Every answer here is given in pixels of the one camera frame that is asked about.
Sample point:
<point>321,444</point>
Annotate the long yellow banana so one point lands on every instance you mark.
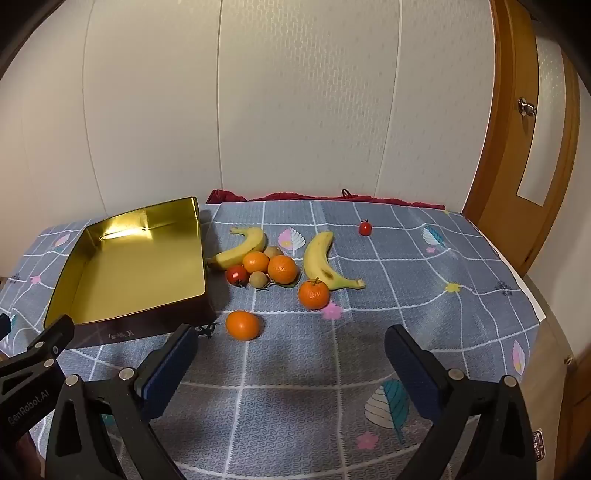
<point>316,258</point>

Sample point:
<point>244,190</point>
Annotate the gold rectangular tin box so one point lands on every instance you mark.
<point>138,277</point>

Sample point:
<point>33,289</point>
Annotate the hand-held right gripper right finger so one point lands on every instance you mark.
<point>413,369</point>

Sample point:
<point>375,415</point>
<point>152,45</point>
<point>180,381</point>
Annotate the metal door lock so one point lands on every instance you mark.
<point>526,107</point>

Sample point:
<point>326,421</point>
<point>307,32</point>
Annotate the orange mandarin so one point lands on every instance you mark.
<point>243,325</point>
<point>282,269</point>
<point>255,262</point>
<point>314,294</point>

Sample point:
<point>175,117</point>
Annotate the red cherry tomato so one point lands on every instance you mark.
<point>237,275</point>
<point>365,228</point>

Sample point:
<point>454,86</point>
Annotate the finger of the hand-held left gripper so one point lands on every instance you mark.
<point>53,339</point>
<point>3,326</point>

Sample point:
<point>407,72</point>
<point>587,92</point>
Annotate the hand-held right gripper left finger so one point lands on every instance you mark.
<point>168,369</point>

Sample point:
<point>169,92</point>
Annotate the small pale round longan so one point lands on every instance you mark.
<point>272,251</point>
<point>258,280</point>

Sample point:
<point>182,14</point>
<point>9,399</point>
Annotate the strongly curved yellow banana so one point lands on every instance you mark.
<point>249,247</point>

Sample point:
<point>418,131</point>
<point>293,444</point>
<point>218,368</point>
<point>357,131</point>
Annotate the small dark dried stem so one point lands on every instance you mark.
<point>207,330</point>

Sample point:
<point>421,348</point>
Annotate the dark red cloth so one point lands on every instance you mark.
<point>221,196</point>

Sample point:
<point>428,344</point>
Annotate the wooden door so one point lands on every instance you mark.
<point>503,138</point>

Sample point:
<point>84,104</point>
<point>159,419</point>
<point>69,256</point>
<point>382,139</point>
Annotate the grey printed tablecloth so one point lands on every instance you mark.
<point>415,300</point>

